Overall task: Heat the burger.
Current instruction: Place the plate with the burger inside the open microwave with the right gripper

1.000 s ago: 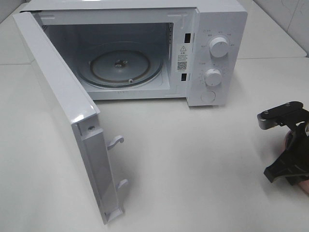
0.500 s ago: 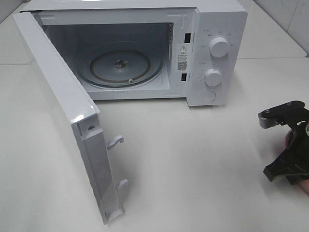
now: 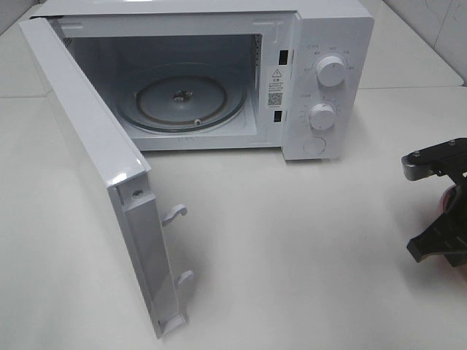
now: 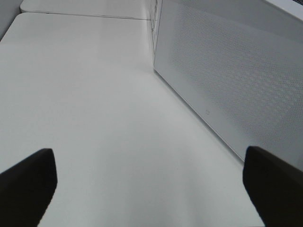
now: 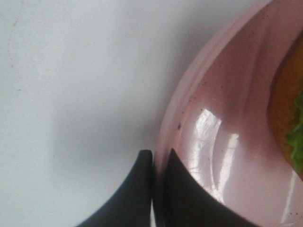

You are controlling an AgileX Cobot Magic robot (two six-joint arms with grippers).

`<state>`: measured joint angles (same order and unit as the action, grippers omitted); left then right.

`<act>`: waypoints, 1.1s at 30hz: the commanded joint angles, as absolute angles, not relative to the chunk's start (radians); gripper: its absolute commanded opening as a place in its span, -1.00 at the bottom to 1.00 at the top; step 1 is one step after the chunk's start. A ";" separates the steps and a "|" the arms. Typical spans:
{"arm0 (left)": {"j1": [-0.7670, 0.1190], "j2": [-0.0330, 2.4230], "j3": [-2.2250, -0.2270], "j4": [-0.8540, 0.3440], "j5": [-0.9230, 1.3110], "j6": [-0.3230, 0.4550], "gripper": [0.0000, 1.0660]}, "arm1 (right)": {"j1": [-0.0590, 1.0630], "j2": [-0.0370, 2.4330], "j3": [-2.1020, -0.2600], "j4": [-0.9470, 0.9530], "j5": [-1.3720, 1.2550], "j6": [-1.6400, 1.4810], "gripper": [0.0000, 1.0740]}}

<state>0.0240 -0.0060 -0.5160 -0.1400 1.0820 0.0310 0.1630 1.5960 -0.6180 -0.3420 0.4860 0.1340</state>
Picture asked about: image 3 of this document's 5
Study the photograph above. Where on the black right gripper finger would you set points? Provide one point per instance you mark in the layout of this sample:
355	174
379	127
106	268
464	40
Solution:
447	158
444	236

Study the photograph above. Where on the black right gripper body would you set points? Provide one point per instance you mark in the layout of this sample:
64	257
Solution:
455	208

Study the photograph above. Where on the pink round plate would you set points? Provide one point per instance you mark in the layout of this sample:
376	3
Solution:
446	198

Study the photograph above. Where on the round white door button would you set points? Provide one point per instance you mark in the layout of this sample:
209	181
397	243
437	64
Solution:
315	145

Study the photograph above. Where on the white microwave door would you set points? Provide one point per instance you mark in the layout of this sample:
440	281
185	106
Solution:
113	171

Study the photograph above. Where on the lower white microwave knob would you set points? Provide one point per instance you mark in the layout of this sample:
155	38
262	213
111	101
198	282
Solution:
322	116

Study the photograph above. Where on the white microwave knob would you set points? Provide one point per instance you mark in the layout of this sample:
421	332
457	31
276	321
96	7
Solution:
330	70
322	116

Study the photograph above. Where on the upper white microwave knob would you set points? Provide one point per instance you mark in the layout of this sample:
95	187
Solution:
330	70

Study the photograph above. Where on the white microwave oven body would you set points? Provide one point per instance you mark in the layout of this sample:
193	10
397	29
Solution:
273	46

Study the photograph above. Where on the glass microwave turntable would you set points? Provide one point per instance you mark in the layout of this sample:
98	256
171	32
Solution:
180	97

